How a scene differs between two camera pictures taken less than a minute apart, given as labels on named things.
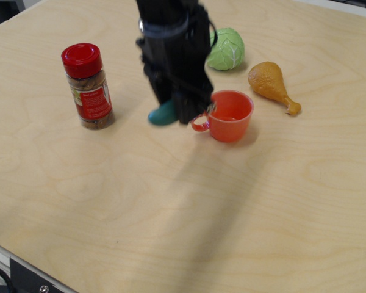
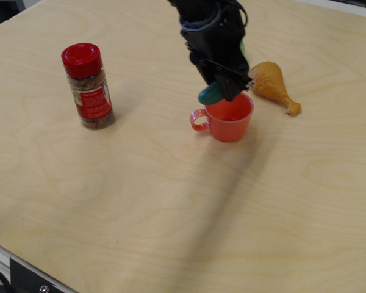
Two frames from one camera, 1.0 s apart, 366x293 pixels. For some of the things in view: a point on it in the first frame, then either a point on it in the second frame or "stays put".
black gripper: [182, 60] -> [214, 30]
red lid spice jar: [90, 91] stays put
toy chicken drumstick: [266, 79] stays put
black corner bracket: [23, 280] stays put
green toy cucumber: [166, 114] -> [213, 93]
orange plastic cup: [228, 118] stays put
